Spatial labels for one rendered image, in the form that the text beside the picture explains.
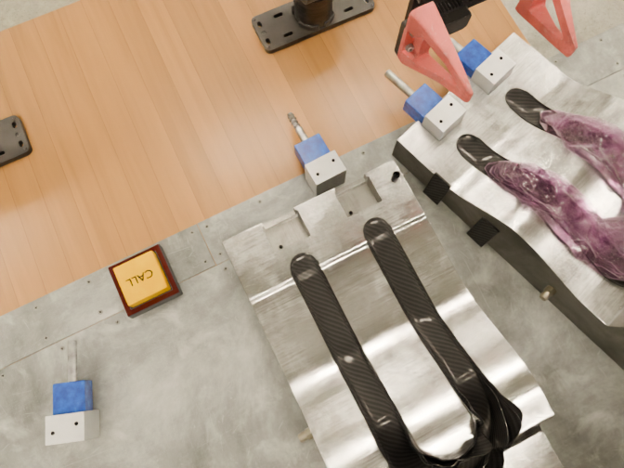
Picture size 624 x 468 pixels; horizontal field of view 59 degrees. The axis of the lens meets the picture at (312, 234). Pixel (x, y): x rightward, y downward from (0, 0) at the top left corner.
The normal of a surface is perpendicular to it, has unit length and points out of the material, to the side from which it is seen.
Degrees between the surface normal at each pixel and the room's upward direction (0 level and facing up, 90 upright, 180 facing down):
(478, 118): 0
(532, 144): 27
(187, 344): 0
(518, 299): 0
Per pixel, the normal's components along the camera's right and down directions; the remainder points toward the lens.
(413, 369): -0.22, -0.63
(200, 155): 0.00, -0.25
